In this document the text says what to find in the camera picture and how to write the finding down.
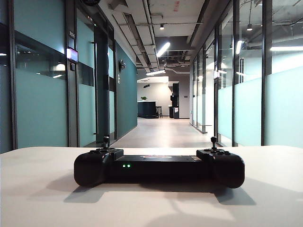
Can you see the black handheld remote control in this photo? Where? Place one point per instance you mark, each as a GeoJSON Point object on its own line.
{"type": "Point", "coordinates": [161, 170]}

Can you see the black door card reader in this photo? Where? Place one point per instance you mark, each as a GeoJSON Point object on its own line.
{"type": "Point", "coordinates": [73, 67]}

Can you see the glowing door display panel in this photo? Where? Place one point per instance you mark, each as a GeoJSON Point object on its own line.
{"type": "Point", "coordinates": [72, 55]}

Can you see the room number door sign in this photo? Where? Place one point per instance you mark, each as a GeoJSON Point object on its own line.
{"type": "Point", "coordinates": [72, 34]}

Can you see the dark counter with white top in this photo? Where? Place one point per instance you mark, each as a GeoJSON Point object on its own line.
{"type": "Point", "coordinates": [146, 110]}

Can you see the dark wooden bar stool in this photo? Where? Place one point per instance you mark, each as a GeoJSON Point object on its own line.
{"type": "Point", "coordinates": [159, 111]}

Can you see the green potted plant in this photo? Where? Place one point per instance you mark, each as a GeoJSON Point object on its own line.
{"type": "Point", "coordinates": [144, 98]}

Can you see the black bin with sticker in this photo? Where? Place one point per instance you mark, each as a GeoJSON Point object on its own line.
{"type": "Point", "coordinates": [174, 112]}

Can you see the black ceiling-mounted projector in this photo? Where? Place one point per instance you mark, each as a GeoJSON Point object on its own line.
{"type": "Point", "coordinates": [147, 85]}

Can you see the tall black cabinet machine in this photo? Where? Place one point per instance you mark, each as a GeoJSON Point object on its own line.
{"type": "Point", "coordinates": [175, 94]}

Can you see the long linear ceiling light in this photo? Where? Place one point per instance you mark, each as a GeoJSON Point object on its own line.
{"type": "Point", "coordinates": [155, 72]}
{"type": "Point", "coordinates": [163, 49]}

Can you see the ceiling spot lamp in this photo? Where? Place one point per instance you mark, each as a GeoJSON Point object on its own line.
{"type": "Point", "coordinates": [162, 27]}

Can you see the hanging pendant lamp behind glass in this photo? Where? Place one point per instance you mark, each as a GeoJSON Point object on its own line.
{"type": "Point", "coordinates": [249, 28]}

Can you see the small white wall sign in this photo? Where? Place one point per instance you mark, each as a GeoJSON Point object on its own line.
{"type": "Point", "coordinates": [118, 79]}

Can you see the round dark wall ornament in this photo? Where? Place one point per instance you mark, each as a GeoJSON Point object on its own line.
{"type": "Point", "coordinates": [122, 65]}

